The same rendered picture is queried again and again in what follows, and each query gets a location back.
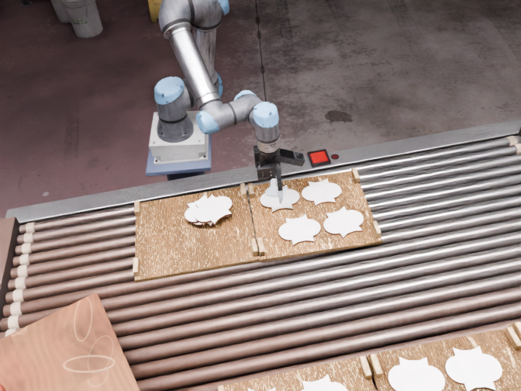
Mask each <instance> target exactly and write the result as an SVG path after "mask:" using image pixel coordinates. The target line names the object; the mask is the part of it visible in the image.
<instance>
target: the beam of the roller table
mask: <svg viewBox="0 0 521 391"><path fill-rule="evenodd" d="M520 127H521V119H513V120H508V121H503V122H499V123H490V124H486V125H481V126H473V127H468V128H464V129H459V130H451V131H447V132H442V133H434V134H430V135H425V136H420V137H412V138H407V139H403V140H394V141H390V142H385V143H381V144H372V145H368V146H363V147H355V148H351V149H346V150H341V151H334V152H329V153H328V155H329V157H330V160H331V164H328V165H323V166H319V167H314V168H312V166H311V164H310V161H309V158H308V156H307V157H304V158H305V163H304V165H303V166H302V167H301V166H297V165H293V164H286V163H282V162H281V163H280V165H281V178H287V177H291V176H296V175H304V174H308V173H313V172H318V171H325V170H330V169H334V168H342V167H347V166H351V165H356V164H364V163H368V162H373V161H381V160H385V159H390V158H395V157H403V156H407V155H412V154H420V153H424V152H429V151H437V150H442V149H446V148H451V147H459V146H463V145H468V144H476V143H481V142H485V141H490V140H497V139H502V138H505V137H510V136H518V133H519V130H520ZM332 154H337V155H339V158H338V159H336V160H334V159H332V158H331V155H332ZM257 182H265V181H264V180H263V181H258V177H257V168H256V167H255V165H254V166H250V167H245V168H238V169H233V170H228V171H220V172H215V173H211V174H206V175H198V176H193V177H189V178H180V179H176V180H171V181H167V182H158V183H154V184H149V185H141V186H137V187H132V188H127V189H120V190H115V191H110V192H102V193H97V194H93V195H84V196H80V197H75V198H71V199H62V200H58V201H53V202H45V203H40V204H36V205H31V206H24V207H19V208H14V209H8V210H7V213H6V217H5V218H10V217H16V219H17V220H18V221H19V223H20V225H24V224H27V223H32V222H36V223H37V222H41V221H46V220H54V219H58V218H63V217H68V216H76V215H80V214H85V213H93V212H97V211H102V210H107V209H115V208H119V207H124V206H131V205H134V203H135V201H137V200H139V201H140V202H149V201H154V200H159V199H168V198H173V197H178V196H187V195H192V194H196V193H201V192H209V191H213V190H218V189H226V188H231V187H235V186H240V184H241V183H244V184H245V185H248V183H257Z"/></svg>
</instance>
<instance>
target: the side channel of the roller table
mask: <svg viewBox="0 0 521 391"><path fill-rule="evenodd" d="M19 227H20V223H19V221H18V220H17V219H16V217H10V218H5V219H1V220H0V323H1V320H2V319H3V318H5V317H4V314H3V307H4V305H8V304H7V302H6V300H5V296H6V293H7V292H10V291H9V287H8V283H9V280H12V277H11V269H12V268H14V265H13V258H14V257H17V256H16V252H15V249H16V246H19V245H18V242H17V237H18V236H19V235H21V234H20V232H19Z"/></svg>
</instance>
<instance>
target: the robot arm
mask: <svg viewBox="0 0 521 391"><path fill-rule="evenodd" d="M228 12H229V1H228V0H162V2H161V4H160V10H159V23H160V29H161V32H162V33H163V36H164V38H165V39H167V40H169V42H170V44H171V47H172V49H173V51H174V54H175V56H176V58H177V60H178V63H179V64H180V67H181V69H182V71H183V74H184V76H185V79H182V80H181V79H180V78H178V77H167V78H164V79H162V80H160V81H159V82H158V83H157V84H156V86H155V88H154V99H155V101H156V105H157V112H158V117H159V119H158V123H157V135H158V137H159V138H160V139H161V140H162V141H164V142H168V143H180V142H182V141H185V140H187V139H188V138H190V137H191V135H192V134H193V133H194V127H193V123H192V121H191V120H190V118H189V116H188V113H187V109H190V108H193V107H196V106H198V108H199V110H200V112H198V113H197V114H196V121H197V124H198V128H199V129H200V130H201V132H202V133H204V134H210V133H215V132H219V131H220V130H224V129H225V128H228V127H231V126H235V125H237V124H240V123H244V122H246V121H249V122H250V124H252V125H253V126H254V128H255V130H256V137H257V146H253V147H254V160H255V167H256V168H257V177H258V181H263V180H264V181H266V180H270V178H273V179H271V186H270V187H269V188H268V189H266V190H265V194H266V195H267V196H277V197H278V198H279V204H281V203H282V200H283V189H282V181H281V165H280V163H281V162H282V163H286V164H293V165H297V166H301V167H302V166H303V165H304V163H305V158H304V155H303V153H299V152H295V151H289V150H285V149H281V148H280V145H281V144H280V133H279V123H278V120H279V115H278V109H277V107H276V105H274V104H273V103H269V102H262V101H261V100H260V99H259V98H258V97H257V96H256V95H255V94H254V93H253V92H250V91H241V92H240V93H239V94H238V95H236V98H235V99H234V101H232V102H228V103H225V104H222V102H221V99H220V97H221V95H222V93H223V85H222V79H221V77H220V75H219V73H218V72H217V71H216V70H215V69H214V67H215V53H216V28H217V27H219V25H220V24H221V21H222V15H226V14H227V13H228ZM191 27H192V34H191V31H190V30H191ZM263 175H264V177H263ZM275 176H276V178H274V177H275ZM276 182H277V187H276Z"/></svg>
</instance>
